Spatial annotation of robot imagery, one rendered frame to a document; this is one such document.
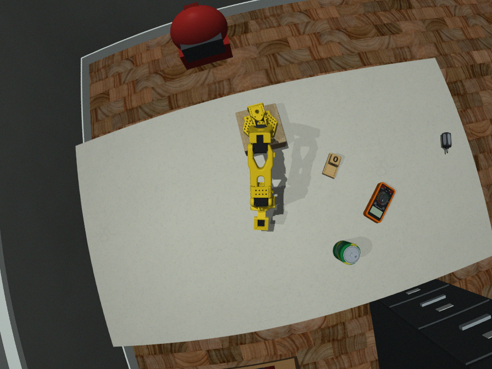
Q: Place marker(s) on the orange digital multimeter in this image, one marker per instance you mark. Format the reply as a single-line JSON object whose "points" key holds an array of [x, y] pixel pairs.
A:
{"points": [[379, 202]]}

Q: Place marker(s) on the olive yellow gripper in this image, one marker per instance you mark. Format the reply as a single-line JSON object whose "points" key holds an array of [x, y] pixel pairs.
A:
{"points": [[260, 221]]}

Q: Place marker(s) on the green drink can with yellow stripe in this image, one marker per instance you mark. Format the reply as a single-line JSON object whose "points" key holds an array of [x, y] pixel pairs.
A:
{"points": [[346, 252]]}

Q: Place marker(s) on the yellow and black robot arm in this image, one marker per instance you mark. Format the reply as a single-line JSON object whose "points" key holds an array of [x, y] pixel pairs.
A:
{"points": [[259, 138]]}

